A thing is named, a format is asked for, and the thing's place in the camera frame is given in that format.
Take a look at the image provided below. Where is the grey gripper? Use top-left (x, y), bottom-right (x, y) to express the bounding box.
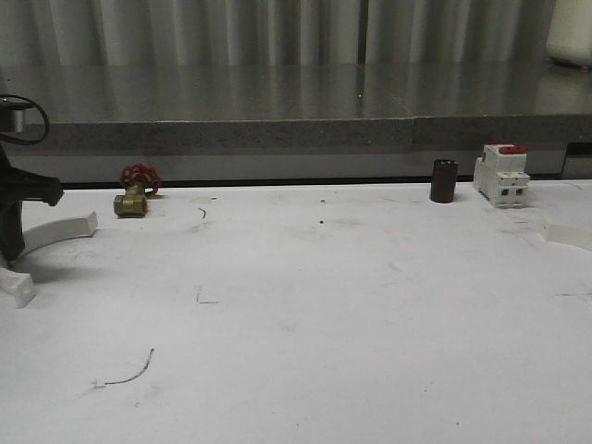
top-left (0, 101), bottom-right (64, 261)

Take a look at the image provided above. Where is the white curved pipe clamp half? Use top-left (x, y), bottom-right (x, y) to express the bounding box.
top-left (541, 218), bottom-right (592, 251)
top-left (1, 212), bottom-right (98, 309)

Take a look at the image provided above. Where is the brass valve red handwheel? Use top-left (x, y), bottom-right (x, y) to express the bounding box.
top-left (114, 163), bottom-right (162, 217)

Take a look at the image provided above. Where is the grey stone countertop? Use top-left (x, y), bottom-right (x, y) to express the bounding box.
top-left (1, 62), bottom-right (591, 155)

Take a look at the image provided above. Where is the dark brown cylindrical pipe coupling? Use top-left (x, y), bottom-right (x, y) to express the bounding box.
top-left (429, 159), bottom-right (459, 204)

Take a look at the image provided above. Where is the white container on counter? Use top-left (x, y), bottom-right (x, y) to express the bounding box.
top-left (546, 0), bottom-right (591, 68)

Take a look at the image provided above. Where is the black cable loop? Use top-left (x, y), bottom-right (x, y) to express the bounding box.
top-left (0, 93), bottom-right (51, 146)

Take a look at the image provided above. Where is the white circuit breaker red switch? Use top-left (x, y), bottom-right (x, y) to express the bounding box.
top-left (473, 143), bottom-right (530, 208)

